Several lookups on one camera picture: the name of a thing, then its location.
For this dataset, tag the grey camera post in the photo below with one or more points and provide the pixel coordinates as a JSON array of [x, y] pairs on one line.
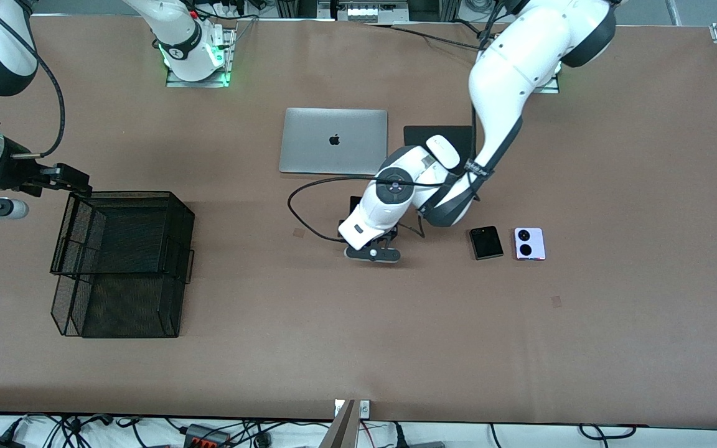
[[341, 432]]

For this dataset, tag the white computer mouse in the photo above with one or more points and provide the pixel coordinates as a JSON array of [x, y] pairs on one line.
[[440, 146]]

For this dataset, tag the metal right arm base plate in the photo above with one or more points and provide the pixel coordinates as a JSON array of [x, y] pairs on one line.
[[178, 83]]

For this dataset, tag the small white clamp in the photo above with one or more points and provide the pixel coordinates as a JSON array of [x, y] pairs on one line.
[[338, 407], [365, 408]]

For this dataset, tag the silver closed laptop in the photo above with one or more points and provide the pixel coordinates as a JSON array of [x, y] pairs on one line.
[[309, 143]]

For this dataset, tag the black mesh two-tier tray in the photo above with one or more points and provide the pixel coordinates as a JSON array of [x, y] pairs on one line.
[[122, 298]]

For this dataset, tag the black mouse pad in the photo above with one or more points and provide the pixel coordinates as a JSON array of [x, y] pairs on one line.
[[421, 134]]

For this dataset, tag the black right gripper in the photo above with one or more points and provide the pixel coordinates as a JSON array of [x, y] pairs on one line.
[[15, 175]]

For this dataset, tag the metal equipment rack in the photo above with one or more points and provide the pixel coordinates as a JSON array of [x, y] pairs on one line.
[[365, 11]]

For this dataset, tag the black flip phone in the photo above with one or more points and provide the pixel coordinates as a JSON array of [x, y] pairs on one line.
[[487, 244]]

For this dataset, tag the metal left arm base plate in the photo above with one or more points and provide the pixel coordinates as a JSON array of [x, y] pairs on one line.
[[551, 89]]

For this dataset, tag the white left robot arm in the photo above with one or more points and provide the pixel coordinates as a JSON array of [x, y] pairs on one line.
[[520, 68]]

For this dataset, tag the lavender flip phone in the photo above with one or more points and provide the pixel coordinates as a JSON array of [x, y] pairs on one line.
[[538, 244]]

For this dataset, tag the black slab smartphone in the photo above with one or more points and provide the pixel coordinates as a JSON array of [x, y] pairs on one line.
[[355, 205]]

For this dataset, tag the black orange power strip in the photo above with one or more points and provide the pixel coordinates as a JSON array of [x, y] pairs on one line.
[[206, 438]]

